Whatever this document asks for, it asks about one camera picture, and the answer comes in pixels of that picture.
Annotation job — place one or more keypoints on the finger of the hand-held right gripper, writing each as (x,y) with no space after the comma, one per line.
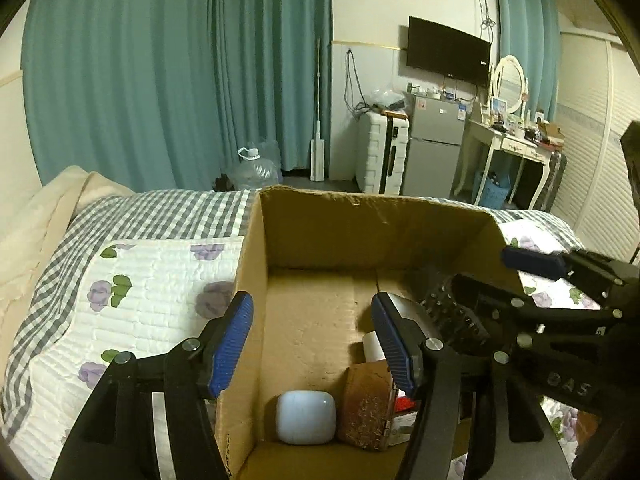
(525,260)
(500,300)

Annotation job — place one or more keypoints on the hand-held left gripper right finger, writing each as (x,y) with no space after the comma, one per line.
(392,340)

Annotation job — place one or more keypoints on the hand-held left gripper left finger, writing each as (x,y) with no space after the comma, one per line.
(230,345)

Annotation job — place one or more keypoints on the black remote control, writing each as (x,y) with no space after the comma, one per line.
(450,315)

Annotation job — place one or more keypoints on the brown patterned case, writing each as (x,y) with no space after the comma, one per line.
(365,405)

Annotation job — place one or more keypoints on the light blue earbud case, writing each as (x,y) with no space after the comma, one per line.
(305,417)

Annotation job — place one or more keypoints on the cardboard box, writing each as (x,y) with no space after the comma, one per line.
(320,240)

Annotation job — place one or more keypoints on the blue plastic basket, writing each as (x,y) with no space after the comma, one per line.
(490,192)

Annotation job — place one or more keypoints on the dark suitcase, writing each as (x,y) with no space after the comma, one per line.
(552,180)

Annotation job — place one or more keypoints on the white louvred wardrobe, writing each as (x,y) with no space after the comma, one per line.
(595,160)

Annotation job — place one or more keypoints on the white dressing table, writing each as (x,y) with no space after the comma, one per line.
(500,140)

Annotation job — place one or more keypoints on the silver small fridge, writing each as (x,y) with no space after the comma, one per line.
(432,160)

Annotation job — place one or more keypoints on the clear water jug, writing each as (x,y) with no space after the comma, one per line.
(255,172)

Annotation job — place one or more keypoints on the oval white vanity mirror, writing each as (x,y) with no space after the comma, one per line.
(510,82)

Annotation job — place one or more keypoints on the white suitcase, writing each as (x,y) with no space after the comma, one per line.
(375,155)

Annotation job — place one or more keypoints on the white flat mop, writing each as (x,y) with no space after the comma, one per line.
(317,160)

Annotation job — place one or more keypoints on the clear plastic bag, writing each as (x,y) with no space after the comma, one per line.
(387,97)

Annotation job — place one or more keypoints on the cream duvet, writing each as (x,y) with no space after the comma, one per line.
(40,220)

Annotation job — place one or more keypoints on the narrow teal curtain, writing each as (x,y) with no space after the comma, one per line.
(525,25)

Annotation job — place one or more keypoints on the wide teal curtain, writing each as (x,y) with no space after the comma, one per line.
(125,85)

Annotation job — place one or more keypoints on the black wall television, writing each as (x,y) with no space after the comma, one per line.
(447,52)

